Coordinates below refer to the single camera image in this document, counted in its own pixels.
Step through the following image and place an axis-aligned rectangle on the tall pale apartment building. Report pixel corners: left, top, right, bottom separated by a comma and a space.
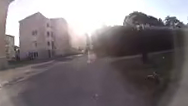
15, 8, 74, 63

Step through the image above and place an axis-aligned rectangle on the small pale building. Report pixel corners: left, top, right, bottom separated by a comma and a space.
3, 32, 18, 61

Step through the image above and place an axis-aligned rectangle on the group of trees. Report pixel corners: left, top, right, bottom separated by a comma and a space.
121, 5, 188, 36

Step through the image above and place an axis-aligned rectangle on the pale pavement strip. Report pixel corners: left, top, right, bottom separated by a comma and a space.
0, 58, 60, 97

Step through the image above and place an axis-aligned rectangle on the grey asphalt road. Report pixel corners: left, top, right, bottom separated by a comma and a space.
0, 44, 176, 106

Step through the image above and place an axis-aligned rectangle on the dark hedge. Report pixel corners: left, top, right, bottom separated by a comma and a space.
89, 18, 186, 61

